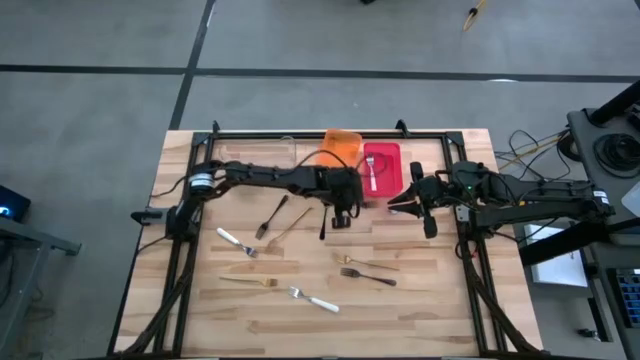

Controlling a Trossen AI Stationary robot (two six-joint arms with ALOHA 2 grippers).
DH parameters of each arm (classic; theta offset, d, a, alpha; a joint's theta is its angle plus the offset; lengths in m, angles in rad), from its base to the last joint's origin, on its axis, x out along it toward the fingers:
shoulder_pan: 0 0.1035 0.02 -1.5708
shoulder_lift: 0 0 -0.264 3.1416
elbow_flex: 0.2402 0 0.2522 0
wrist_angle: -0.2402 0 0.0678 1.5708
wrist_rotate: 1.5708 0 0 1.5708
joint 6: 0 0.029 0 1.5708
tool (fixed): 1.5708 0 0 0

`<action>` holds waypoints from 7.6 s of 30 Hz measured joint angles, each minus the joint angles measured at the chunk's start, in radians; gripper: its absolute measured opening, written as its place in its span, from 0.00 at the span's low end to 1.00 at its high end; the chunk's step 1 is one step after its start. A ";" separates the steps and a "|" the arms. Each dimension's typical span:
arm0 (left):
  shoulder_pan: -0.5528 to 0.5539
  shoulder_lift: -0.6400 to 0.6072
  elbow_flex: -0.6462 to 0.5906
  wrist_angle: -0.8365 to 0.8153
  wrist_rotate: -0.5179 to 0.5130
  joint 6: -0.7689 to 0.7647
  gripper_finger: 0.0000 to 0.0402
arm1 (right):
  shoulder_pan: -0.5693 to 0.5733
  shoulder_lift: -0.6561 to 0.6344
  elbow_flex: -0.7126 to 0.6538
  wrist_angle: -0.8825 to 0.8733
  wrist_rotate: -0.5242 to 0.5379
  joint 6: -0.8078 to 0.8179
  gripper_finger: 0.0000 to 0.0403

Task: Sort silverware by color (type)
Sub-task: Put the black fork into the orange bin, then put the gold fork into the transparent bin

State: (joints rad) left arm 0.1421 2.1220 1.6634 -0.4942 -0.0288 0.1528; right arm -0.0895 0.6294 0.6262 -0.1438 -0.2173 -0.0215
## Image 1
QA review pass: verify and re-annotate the red translucent plastic bin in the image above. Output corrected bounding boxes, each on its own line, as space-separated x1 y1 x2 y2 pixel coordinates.
362 141 404 197

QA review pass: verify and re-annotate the yellow floor cable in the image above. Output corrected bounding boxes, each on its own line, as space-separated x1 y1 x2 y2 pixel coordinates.
499 134 570 170

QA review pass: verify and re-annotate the dark grey desk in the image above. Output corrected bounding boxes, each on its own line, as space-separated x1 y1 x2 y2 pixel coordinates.
579 239 640 360

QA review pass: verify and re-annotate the white paper sheet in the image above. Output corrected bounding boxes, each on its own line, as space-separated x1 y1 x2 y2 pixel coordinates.
621 180 640 219

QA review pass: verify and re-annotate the gold metal fork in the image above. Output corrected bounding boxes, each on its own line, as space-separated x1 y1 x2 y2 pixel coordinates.
218 275 279 289
264 206 315 250
331 251 401 272

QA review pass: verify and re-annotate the clear plastic bin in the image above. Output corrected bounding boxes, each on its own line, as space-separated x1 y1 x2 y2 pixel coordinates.
218 135 299 187

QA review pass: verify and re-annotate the black computer tower blue light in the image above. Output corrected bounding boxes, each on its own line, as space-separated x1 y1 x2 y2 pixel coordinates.
0 184 32 224

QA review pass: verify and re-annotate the black floor cable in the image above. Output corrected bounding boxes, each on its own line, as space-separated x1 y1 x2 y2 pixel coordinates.
507 128 577 174

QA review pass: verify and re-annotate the black pole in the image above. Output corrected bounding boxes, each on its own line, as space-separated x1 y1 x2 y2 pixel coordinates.
587 79 640 127

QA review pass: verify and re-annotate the yellow-handled tool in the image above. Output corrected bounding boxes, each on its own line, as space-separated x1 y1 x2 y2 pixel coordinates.
462 0 489 33

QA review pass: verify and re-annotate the grey equipment cart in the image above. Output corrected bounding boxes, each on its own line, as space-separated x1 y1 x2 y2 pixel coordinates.
567 107 640 247

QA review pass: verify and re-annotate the grey metal desk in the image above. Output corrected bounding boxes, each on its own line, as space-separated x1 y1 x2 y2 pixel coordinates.
0 215 83 359

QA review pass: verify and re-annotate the black cable coil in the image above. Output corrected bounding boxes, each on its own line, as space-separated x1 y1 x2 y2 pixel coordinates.
593 133 640 180

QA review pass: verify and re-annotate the black stand beam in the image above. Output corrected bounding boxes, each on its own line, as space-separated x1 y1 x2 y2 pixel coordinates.
518 214 609 268

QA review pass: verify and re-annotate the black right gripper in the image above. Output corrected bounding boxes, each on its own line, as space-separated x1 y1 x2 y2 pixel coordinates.
387 160 454 240

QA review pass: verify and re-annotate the black button panel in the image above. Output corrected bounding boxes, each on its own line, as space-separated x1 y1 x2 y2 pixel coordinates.
613 268 640 329

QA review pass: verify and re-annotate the white box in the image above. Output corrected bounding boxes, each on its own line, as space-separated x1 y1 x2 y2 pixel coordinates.
523 223 590 289

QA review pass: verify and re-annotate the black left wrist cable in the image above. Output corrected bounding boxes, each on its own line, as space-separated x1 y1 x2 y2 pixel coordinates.
294 148 362 174

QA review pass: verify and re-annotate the orange plastic bin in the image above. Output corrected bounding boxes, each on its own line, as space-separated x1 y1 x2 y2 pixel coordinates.
317 128 364 171

